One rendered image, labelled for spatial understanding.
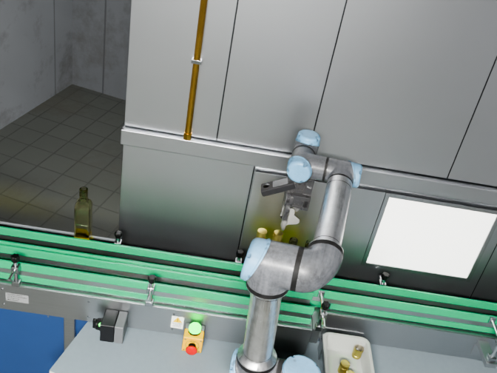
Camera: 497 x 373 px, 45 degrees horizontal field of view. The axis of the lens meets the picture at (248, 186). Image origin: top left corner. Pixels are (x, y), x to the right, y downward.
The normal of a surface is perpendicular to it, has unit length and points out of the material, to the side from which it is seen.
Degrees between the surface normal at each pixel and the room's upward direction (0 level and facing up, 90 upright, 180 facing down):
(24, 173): 0
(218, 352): 0
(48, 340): 90
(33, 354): 90
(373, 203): 90
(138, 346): 0
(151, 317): 90
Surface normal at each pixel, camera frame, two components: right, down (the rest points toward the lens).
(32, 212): 0.16, -0.82
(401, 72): -0.04, 0.55
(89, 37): -0.31, 0.48
